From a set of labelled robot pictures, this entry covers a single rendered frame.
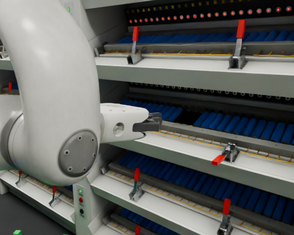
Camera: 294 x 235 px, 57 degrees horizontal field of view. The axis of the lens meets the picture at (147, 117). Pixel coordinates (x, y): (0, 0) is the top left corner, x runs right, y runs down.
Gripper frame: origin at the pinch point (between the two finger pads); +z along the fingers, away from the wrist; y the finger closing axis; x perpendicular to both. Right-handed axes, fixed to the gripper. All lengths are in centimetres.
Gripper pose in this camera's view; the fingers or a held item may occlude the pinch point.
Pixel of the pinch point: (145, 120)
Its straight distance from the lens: 51.5
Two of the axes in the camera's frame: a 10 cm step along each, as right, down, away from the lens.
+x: -0.9, 9.9, 1.2
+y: -7.9, -1.5, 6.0
